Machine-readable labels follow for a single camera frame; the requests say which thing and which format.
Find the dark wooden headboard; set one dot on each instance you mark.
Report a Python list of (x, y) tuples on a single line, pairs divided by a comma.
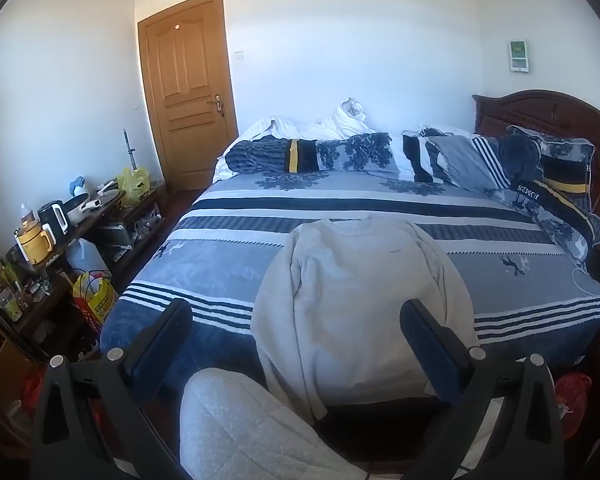
[(530, 110)]

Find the white wall control panel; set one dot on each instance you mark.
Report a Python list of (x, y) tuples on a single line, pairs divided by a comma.
[(518, 55)]

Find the black electric kettle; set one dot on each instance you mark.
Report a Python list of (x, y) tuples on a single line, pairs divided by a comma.
[(55, 220)]

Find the white crumpled duvet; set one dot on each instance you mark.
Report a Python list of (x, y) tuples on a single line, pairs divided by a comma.
[(280, 127)]

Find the white frying pan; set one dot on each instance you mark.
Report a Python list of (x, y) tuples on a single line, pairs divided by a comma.
[(80, 207)]

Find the red plastic bag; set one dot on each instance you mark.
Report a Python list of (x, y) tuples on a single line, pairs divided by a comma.
[(572, 400)]

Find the blue striped bed sheet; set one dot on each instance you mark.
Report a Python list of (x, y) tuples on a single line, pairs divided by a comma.
[(230, 260)]

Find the black upright rod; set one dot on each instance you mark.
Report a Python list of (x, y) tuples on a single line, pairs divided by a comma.
[(129, 150)]

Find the clear baby bottle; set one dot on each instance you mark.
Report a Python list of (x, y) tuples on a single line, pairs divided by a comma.
[(26, 215)]

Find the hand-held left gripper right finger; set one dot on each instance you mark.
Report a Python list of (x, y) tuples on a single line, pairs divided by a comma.
[(430, 352)]

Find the white quilted blanket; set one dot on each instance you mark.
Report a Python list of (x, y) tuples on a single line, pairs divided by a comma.
[(230, 425)]

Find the dark wooden side table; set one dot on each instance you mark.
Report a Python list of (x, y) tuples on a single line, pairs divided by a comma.
[(105, 210)]

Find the yellow plastic bag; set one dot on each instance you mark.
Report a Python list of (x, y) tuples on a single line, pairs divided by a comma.
[(135, 185)]

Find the yellow electric pot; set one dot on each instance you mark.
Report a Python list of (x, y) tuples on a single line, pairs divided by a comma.
[(32, 247)]

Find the translucent water jug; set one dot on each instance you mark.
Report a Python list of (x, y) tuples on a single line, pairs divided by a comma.
[(87, 257)]

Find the blue yellow-striped pillow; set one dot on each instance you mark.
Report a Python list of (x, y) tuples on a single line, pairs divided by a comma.
[(565, 185)]

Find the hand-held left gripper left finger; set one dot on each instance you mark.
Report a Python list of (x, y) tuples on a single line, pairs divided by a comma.
[(155, 347)]

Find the yellow and red bag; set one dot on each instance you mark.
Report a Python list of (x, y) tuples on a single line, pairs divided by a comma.
[(97, 300)]

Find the cream knit sweater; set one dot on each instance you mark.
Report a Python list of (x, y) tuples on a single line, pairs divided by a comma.
[(360, 285)]

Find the grey striped pillow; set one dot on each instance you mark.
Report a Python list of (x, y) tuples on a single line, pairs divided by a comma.
[(455, 160)]

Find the blue small figure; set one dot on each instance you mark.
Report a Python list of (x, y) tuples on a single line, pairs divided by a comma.
[(77, 185)]

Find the blue patterned rolled quilt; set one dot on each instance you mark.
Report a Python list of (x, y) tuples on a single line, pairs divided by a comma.
[(330, 152)]

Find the brown wooden door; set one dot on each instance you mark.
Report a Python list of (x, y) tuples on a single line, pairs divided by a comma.
[(185, 60)]

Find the dark blue cloth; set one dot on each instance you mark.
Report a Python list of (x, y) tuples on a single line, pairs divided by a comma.
[(522, 157)]

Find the green glass bottle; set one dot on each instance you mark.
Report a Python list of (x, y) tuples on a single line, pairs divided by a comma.
[(11, 305)]

